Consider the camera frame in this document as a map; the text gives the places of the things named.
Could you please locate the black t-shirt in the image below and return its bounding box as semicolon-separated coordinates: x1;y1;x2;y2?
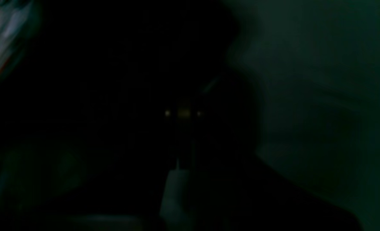
0;0;363;231

